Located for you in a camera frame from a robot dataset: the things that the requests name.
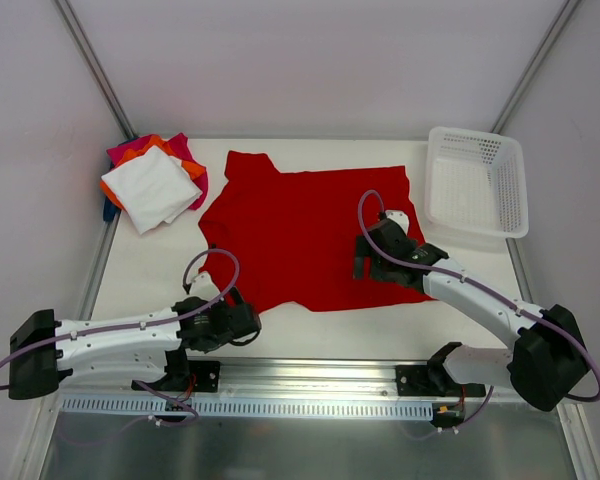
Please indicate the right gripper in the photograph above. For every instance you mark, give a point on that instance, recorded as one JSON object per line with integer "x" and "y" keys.
{"x": 362, "y": 257}

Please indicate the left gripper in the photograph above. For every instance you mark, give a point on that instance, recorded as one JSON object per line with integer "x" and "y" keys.
{"x": 245, "y": 319}

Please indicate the red t shirt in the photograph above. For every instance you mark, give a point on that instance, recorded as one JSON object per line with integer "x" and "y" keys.
{"x": 294, "y": 234}

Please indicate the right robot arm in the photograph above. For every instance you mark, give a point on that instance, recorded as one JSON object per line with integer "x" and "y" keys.
{"x": 542, "y": 357}

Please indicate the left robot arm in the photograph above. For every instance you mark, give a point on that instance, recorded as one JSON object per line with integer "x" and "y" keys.
{"x": 151, "y": 349}

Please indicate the white plastic basket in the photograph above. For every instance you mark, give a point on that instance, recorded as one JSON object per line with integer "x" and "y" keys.
{"x": 476, "y": 183}

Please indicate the white folded t shirt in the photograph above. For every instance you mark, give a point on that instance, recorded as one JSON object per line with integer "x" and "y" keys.
{"x": 152, "y": 189}

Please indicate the blue folded t shirt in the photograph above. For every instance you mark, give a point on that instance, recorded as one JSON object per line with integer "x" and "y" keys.
{"x": 110, "y": 210}

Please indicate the pink folded t shirt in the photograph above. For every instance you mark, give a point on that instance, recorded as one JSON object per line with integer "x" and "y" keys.
{"x": 176, "y": 146}

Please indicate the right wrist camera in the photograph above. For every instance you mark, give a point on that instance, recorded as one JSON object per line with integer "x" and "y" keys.
{"x": 398, "y": 217}

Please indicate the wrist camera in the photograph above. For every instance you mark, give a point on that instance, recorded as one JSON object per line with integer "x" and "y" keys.
{"x": 203, "y": 287}
{"x": 398, "y": 217}

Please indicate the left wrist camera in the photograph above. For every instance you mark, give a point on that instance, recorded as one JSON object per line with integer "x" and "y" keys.
{"x": 203, "y": 287}

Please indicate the aluminium mounting rail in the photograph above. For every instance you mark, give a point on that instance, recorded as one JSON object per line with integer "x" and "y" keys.
{"x": 257, "y": 378}

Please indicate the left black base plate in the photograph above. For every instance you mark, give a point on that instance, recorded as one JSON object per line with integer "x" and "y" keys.
{"x": 189, "y": 375}

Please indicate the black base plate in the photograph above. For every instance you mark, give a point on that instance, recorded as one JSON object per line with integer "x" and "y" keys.
{"x": 189, "y": 375}
{"x": 420, "y": 380}

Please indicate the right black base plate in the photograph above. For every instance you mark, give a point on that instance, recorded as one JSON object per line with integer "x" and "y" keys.
{"x": 420, "y": 380}

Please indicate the white slotted cable duct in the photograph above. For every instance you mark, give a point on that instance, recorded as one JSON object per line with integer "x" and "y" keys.
{"x": 256, "y": 408}

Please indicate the left metal frame post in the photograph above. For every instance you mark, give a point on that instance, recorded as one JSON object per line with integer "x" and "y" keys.
{"x": 89, "y": 56}

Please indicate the metal frame post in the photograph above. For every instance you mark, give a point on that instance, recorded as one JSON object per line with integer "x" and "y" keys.
{"x": 89, "y": 56}
{"x": 558, "y": 25}

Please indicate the right metal frame post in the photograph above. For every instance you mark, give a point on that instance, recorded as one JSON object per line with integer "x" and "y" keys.
{"x": 558, "y": 25}

